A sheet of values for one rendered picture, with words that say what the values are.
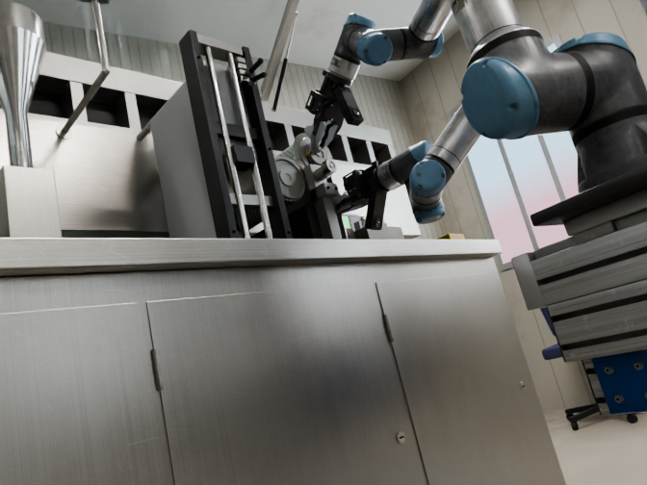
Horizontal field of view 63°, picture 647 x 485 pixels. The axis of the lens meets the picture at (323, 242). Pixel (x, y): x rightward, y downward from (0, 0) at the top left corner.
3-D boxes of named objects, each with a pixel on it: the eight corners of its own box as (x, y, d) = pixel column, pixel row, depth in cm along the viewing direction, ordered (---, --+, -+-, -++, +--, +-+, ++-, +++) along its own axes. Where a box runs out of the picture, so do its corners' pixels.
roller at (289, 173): (274, 196, 134) (265, 153, 137) (221, 231, 151) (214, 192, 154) (309, 199, 142) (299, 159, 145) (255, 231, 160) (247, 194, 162)
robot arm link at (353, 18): (356, 13, 128) (344, 9, 135) (339, 58, 132) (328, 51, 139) (383, 25, 132) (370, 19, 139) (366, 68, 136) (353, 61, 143)
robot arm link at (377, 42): (408, 31, 123) (389, 23, 132) (364, 34, 120) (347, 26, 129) (406, 65, 127) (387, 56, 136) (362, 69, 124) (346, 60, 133)
